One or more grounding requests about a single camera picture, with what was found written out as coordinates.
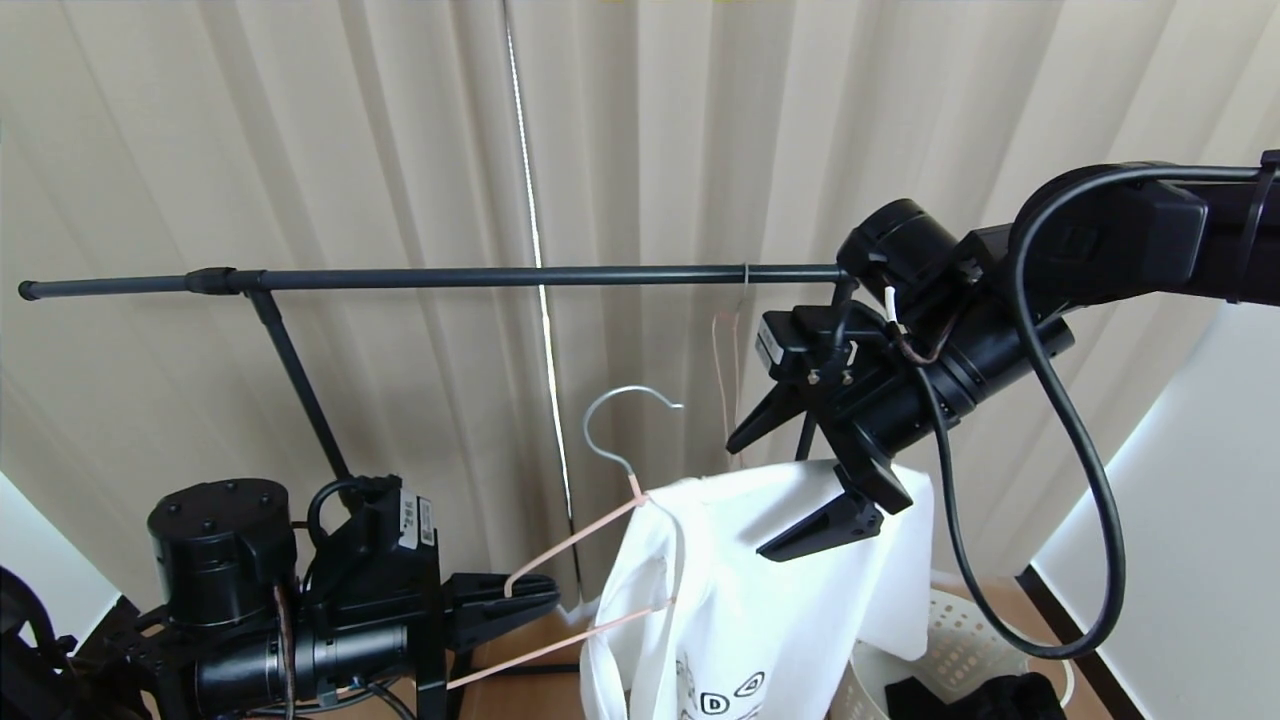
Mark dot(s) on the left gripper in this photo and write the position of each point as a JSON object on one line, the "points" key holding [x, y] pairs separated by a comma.
{"points": [[300, 665]]}

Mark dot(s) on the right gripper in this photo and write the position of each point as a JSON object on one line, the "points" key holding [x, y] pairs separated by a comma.
{"points": [[950, 380]]}

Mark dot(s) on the pink clothes hanger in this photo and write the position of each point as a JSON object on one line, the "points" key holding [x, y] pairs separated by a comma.
{"points": [[570, 545], [737, 350]]}

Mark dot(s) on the white printed t-shirt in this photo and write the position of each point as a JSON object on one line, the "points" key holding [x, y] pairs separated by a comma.
{"points": [[760, 600]]}

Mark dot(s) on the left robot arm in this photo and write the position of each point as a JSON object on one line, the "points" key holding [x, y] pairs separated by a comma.
{"points": [[215, 540]]}

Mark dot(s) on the white laundry basket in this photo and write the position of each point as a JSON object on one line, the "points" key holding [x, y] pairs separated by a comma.
{"points": [[970, 640]]}

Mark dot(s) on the black clothes rack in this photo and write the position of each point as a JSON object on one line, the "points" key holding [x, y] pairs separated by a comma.
{"points": [[400, 278]]}

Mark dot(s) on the black garment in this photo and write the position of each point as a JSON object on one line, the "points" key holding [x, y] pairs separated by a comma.
{"points": [[1000, 700]]}

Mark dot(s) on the beige curtain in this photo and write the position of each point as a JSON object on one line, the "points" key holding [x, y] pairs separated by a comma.
{"points": [[250, 130]]}

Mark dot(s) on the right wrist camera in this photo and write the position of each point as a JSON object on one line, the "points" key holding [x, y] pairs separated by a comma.
{"points": [[810, 345]]}

